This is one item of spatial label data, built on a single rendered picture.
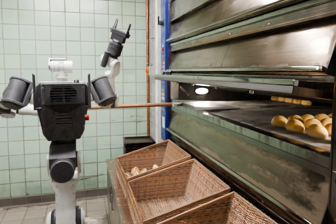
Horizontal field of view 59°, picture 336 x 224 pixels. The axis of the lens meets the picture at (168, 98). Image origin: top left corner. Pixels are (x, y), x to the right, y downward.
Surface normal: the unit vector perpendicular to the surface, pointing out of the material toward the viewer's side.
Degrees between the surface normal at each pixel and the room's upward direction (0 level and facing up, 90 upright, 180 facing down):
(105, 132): 90
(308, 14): 90
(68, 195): 82
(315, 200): 70
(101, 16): 90
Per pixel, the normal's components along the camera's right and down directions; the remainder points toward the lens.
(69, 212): 0.26, -0.29
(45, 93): 0.38, 0.09
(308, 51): -0.90, -0.32
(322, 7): -0.96, 0.03
